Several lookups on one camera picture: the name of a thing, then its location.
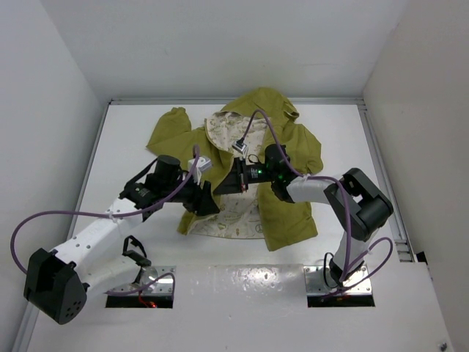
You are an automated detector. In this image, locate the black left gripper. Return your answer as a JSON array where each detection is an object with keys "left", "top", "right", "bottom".
[{"left": 162, "top": 169, "right": 219, "bottom": 216}]

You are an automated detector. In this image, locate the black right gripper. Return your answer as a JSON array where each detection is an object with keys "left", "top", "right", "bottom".
[{"left": 214, "top": 158, "right": 277, "bottom": 195}]

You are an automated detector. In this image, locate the olive green hooded jacket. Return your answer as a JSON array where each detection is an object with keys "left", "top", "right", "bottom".
[{"left": 147, "top": 87, "right": 323, "bottom": 252}]

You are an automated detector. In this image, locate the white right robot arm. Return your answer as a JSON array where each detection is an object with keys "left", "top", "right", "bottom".
[{"left": 214, "top": 144, "right": 394, "bottom": 286}]

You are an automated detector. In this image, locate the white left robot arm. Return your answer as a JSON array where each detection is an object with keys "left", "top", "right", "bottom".
[{"left": 23, "top": 155, "right": 218, "bottom": 325}]

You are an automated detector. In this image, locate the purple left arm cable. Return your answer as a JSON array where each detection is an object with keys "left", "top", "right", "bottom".
[{"left": 10, "top": 144, "right": 202, "bottom": 296}]

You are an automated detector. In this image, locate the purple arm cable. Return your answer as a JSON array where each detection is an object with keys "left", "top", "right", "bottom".
[
  {"left": 240, "top": 109, "right": 394, "bottom": 296},
  {"left": 10, "top": 144, "right": 202, "bottom": 296}
]

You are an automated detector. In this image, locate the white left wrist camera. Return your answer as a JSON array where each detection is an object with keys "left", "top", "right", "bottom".
[{"left": 188, "top": 156, "right": 213, "bottom": 183}]

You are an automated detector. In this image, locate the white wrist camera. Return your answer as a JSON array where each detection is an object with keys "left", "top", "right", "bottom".
[
  {"left": 232, "top": 140, "right": 248, "bottom": 155},
  {"left": 188, "top": 156, "right": 213, "bottom": 183}
]

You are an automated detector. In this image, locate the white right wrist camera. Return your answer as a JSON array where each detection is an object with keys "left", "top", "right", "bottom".
[{"left": 232, "top": 140, "right": 248, "bottom": 155}]

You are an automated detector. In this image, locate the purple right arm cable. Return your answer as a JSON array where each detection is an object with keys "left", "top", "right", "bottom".
[{"left": 240, "top": 109, "right": 394, "bottom": 296}]

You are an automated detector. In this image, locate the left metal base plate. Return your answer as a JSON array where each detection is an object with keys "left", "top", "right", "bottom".
[{"left": 106, "top": 266, "right": 177, "bottom": 297}]

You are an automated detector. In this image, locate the metal base plate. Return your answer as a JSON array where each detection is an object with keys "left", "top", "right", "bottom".
[
  {"left": 106, "top": 266, "right": 177, "bottom": 297},
  {"left": 303, "top": 265, "right": 372, "bottom": 296}
]

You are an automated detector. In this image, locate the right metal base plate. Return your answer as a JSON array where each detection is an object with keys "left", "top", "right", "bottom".
[{"left": 303, "top": 265, "right": 372, "bottom": 296}]

